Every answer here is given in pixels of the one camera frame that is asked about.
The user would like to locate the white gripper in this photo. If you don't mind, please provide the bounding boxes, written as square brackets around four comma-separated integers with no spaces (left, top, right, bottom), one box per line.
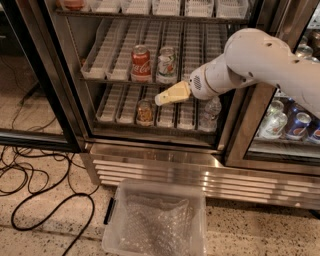
[155,65,212,106]

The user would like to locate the green white 7up can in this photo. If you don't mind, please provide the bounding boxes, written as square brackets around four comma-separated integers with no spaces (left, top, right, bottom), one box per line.
[156,46,177,84]

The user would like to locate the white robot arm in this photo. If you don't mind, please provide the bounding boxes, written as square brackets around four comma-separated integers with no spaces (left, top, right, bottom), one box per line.
[155,28,320,118]

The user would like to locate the gold brown can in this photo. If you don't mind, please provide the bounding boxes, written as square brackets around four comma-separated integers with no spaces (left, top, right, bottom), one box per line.
[136,99,154,126]

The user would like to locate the red coca-cola can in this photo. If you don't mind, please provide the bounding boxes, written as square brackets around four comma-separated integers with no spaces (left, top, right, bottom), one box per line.
[131,45,151,82]

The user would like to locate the stainless steel fridge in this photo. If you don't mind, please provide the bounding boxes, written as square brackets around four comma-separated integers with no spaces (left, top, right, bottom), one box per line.
[13,0,320,211]

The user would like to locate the white green can right compartment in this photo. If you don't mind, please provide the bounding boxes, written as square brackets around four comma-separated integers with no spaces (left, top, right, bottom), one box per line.
[258,100,288,139]

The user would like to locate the blue pepsi can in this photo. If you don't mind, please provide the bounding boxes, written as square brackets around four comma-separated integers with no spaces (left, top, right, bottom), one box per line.
[285,112,311,140]

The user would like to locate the silver can top right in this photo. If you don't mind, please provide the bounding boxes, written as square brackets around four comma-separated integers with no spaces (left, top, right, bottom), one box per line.
[295,44,313,58]

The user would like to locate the orange item top shelf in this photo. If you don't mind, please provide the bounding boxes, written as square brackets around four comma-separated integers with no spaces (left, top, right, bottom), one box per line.
[60,0,85,11]

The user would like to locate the open glass fridge door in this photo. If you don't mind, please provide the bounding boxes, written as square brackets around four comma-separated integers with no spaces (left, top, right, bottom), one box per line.
[0,0,83,152]

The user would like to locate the clear plastic water bottle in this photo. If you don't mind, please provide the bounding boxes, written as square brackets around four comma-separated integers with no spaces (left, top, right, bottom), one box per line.
[198,96,222,132]

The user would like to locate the clear plastic storage bin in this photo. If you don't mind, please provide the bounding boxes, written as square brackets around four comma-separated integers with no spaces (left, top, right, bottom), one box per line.
[102,179,207,256]

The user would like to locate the bubble wrap sheet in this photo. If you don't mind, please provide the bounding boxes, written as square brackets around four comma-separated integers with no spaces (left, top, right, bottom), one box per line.
[120,196,193,256]

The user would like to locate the middle wire shelf with trays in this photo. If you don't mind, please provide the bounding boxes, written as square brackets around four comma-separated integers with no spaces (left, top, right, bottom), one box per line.
[81,19,228,82]

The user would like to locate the wire shelf with trays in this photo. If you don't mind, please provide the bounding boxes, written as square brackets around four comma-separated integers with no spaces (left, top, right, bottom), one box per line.
[55,0,250,20]
[96,84,218,132]
[81,19,228,82]

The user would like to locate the bottom wire shelf with trays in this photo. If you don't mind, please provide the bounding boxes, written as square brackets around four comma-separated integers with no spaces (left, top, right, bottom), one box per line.
[96,84,218,132]

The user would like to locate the top wire shelf with trays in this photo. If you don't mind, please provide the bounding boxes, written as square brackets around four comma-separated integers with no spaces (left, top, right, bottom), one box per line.
[55,0,250,20]

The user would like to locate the black floor cable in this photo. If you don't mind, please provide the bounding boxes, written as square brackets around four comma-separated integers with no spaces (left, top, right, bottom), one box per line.
[0,56,100,256]

